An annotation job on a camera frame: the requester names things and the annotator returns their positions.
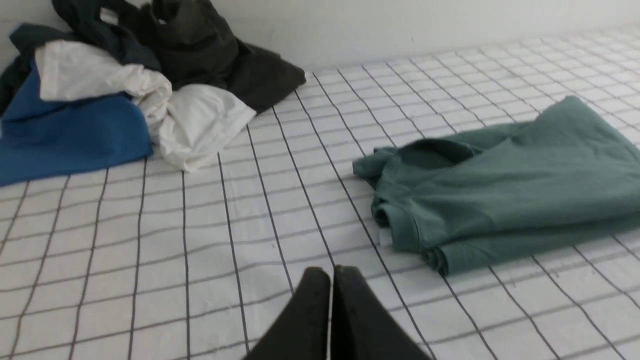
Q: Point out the blue garment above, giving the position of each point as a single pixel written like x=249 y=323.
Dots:
x=45 y=139

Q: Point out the green long-sleeved shirt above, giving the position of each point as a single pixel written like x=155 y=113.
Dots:
x=508 y=191

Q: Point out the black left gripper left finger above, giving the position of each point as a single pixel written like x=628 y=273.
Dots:
x=300 y=331

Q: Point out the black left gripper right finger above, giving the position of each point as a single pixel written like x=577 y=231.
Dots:
x=361 y=328

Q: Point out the white grid-patterned tablecloth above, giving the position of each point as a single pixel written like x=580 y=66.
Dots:
x=144 y=262

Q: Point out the white garment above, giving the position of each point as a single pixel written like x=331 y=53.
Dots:
x=190 y=125

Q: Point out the dark navy garment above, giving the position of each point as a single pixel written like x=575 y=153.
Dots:
x=106 y=24

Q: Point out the dark olive garment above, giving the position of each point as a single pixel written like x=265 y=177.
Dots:
x=195 y=45

